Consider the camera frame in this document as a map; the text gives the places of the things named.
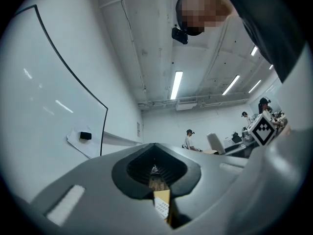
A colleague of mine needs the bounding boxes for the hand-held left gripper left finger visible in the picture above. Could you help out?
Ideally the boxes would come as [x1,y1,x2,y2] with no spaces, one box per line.
[30,142,172,235]

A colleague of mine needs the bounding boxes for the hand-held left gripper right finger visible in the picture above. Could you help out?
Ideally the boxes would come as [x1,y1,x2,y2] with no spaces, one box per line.
[154,142,249,230]

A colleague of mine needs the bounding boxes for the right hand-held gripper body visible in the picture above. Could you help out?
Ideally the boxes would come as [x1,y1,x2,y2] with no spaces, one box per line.
[247,113,277,146]

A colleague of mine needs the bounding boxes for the grey machine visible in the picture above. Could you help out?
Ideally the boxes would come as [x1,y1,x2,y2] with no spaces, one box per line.
[241,128,255,143]

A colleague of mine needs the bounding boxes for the white chair back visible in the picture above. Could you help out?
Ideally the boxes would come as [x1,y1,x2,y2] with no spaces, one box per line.
[206,132,226,155]

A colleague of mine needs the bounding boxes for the grey desk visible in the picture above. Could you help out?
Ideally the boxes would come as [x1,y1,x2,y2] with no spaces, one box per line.
[224,141,257,159]

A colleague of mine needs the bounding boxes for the white paper sheets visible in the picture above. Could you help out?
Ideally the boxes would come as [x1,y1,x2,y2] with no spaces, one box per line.
[67,125,102,159]

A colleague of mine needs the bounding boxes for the white ceiling pipe bundle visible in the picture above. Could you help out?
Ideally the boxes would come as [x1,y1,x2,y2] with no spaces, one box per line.
[138,94,250,111]

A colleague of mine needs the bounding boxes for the white air conditioner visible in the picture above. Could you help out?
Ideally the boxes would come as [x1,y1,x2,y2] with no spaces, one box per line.
[175,97,198,111]

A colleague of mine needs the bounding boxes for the person's black shirt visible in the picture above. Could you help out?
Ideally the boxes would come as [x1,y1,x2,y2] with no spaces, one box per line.
[215,0,306,83]

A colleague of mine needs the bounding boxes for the black framed whiteboard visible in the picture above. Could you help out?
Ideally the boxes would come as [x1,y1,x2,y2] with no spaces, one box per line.
[0,4,109,157]

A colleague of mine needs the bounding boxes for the person's head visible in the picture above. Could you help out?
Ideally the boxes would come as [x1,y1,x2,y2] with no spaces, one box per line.
[175,0,239,36]

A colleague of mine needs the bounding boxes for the white wall ledge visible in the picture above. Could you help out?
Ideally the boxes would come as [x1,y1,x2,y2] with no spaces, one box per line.
[104,131,144,147]

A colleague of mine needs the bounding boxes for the black head camera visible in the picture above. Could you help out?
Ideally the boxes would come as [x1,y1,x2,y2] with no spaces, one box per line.
[171,27,189,45]

